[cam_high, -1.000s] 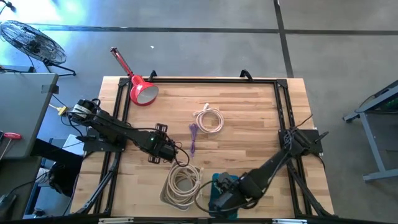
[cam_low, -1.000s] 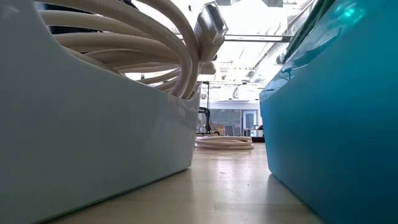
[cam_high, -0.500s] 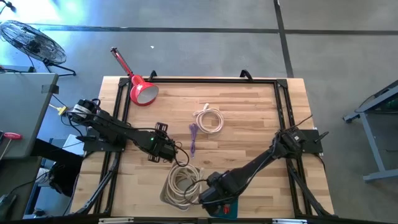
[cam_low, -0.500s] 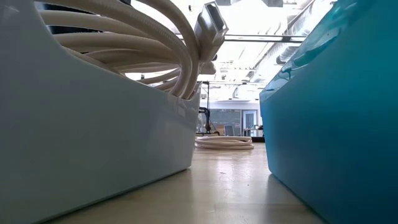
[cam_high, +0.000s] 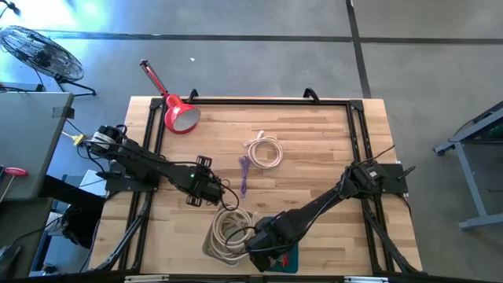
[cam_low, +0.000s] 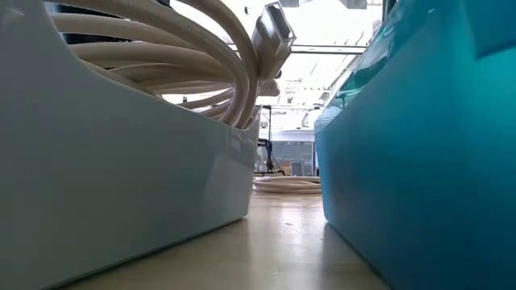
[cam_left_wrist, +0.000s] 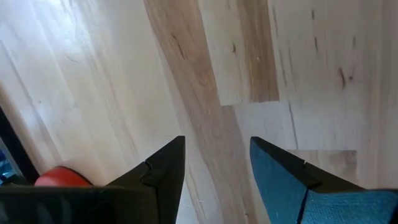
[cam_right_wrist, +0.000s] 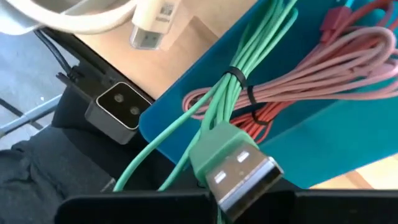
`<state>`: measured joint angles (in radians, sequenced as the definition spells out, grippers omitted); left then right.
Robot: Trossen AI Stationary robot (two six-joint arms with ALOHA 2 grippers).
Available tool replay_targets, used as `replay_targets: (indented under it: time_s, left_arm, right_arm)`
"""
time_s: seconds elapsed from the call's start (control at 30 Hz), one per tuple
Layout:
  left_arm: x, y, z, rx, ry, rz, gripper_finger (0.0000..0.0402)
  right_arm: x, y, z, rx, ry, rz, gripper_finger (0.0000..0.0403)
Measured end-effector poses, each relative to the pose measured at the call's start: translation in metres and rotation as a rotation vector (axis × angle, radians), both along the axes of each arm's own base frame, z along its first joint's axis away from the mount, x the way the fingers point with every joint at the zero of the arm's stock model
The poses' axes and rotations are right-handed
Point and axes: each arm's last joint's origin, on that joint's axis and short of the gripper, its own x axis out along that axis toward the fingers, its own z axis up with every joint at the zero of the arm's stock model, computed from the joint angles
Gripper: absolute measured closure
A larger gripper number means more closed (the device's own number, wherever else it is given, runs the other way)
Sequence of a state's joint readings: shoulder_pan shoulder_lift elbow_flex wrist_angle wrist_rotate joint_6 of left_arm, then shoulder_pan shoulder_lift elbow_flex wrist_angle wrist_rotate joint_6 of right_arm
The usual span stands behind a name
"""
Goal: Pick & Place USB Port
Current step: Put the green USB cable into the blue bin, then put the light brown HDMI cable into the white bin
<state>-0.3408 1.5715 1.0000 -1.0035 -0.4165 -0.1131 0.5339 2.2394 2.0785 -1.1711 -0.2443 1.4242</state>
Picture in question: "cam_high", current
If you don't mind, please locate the teal plastic tray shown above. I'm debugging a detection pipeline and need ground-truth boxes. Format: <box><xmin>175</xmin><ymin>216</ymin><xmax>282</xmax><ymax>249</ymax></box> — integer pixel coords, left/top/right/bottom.
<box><xmin>266</xmin><ymin>215</ymin><xmax>300</xmax><ymax>274</ymax></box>

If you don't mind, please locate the black aluminium table frame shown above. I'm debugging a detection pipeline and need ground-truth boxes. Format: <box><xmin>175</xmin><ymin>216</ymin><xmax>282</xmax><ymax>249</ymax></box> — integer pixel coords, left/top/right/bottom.
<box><xmin>90</xmin><ymin>96</ymin><xmax>424</xmax><ymax>276</ymax></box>

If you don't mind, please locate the silver frame bracket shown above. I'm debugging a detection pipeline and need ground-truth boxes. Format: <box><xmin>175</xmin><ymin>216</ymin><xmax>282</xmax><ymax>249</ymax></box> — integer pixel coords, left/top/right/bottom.
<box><xmin>345</xmin><ymin>276</ymin><xmax>390</xmax><ymax>283</ymax></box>
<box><xmin>124</xmin><ymin>274</ymin><xmax>170</xmax><ymax>283</ymax></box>

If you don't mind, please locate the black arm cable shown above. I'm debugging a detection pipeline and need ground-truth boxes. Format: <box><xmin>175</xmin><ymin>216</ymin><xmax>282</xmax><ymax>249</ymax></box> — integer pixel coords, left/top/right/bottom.
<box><xmin>211</xmin><ymin>178</ymin><xmax>241</xmax><ymax>212</ymax></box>
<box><xmin>224</xmin><ymin>225</ymin><xmax>260</xmax><ymax>253</ymax></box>

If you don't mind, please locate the grey plastic bin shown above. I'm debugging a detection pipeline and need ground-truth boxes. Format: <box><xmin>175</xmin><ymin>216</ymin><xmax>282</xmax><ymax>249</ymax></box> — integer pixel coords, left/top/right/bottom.
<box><xmin>201</xmin><ymin>204</ymin><xmax>260</xmax><ymax>267</ymax></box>

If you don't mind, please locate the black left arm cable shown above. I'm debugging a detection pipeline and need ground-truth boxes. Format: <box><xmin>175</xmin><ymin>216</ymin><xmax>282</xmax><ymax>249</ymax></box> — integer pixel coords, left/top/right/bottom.
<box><xmin>211</xmin><ymin>178</ymin><xmax>241</xmax><ymax>212</ymax></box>

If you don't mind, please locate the red desk lamp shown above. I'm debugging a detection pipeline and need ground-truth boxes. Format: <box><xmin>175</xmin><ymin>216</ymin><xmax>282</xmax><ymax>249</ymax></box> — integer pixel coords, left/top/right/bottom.
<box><xmin>139</xmin><ymin>58</ymin><xmax>202</xmax><ymax>134</ymax></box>

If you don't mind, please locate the grey side table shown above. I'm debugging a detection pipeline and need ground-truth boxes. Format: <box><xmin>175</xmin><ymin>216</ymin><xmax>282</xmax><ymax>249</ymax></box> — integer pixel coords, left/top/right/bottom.
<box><xmin>0</xmin><ymin>92</ymin><xmax>75</xmax><ymax>201</ymax></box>

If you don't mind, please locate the red handled tool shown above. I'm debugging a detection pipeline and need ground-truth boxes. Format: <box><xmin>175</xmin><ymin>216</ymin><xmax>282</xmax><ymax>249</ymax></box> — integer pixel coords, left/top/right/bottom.
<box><xmin>0</xmin><ymin>167</ymin><xmax>29</xmax><ymax>202</ymax></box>

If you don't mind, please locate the black floor fan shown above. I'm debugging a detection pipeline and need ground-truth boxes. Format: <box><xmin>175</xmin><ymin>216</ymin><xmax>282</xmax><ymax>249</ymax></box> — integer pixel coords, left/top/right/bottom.
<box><xmin>0</xmin><ymin>25</ymin><xmax>97</xmax><ymax>97</ymax></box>

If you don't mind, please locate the black bag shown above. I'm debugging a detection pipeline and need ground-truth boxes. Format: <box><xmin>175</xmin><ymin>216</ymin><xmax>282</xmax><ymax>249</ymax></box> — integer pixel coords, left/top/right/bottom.
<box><xmin>61</xmin><ymin>202</ymin><xmax>104</xmax><ymax>249</ymax></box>

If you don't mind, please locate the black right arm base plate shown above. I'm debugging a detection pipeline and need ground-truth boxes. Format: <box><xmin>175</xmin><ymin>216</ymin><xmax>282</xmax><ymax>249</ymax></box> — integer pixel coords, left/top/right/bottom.
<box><xmin>376</xmin><ymin>163</ymin><xmax>409</xmax><ymax>194</ymax></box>

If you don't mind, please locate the grey metal cart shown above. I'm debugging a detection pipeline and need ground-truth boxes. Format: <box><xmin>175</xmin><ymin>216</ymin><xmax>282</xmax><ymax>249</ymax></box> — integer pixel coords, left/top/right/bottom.
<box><xmin>434</xmin><ymin>100</ymin><xmax>503</xmax><ymax>231</ymax></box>

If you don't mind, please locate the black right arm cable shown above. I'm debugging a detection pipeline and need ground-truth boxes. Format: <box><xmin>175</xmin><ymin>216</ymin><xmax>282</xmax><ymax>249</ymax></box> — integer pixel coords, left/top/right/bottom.
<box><xmin>224</xmin><ymin>225</ymin><xmax>260</xmax><ymax>253</ymax></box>

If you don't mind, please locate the purple cable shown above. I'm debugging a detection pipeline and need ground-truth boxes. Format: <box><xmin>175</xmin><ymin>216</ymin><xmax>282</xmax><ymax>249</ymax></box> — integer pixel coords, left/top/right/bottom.
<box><xmin>238</xmin><ymin>155</ymin><xmax>252</xmax><ymax>200</ymax></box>

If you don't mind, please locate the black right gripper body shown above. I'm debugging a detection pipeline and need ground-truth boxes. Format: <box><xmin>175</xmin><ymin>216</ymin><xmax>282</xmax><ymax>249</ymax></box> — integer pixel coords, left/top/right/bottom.
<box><xmin>251</xmin><ymin>216</ymin><xmax>295</xmax><ymax>257</ymax></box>

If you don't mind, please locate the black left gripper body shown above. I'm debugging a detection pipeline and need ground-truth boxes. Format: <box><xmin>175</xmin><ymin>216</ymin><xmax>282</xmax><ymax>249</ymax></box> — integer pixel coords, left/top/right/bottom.
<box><xmin>183</xmin><ymin>167</ymin><xmax>226</xmax><ymax>206</ymax></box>

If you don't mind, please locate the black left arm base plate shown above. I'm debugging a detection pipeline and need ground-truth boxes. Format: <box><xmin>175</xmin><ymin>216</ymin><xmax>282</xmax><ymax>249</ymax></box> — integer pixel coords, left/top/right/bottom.
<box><xmin>105</xmin><ymin>160</ymin><xmax>163</xmax><ymax>193</ymax></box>

